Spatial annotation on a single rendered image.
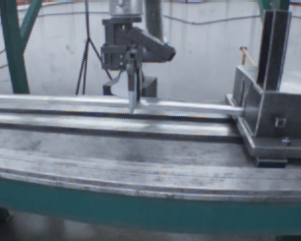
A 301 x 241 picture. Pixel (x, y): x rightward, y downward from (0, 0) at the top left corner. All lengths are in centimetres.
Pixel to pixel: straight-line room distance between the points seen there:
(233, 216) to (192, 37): 205
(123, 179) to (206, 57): 208
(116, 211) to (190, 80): 208
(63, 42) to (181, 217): 238
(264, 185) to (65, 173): 34
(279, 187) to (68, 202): 38
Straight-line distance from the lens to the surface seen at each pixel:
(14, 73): 150
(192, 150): 50
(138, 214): 45
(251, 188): 41
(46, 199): 50
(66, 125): 63
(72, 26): 258
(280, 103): 48
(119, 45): 54
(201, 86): 246
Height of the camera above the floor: 101
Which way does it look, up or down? 25 degrees down
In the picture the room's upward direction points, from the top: straight up
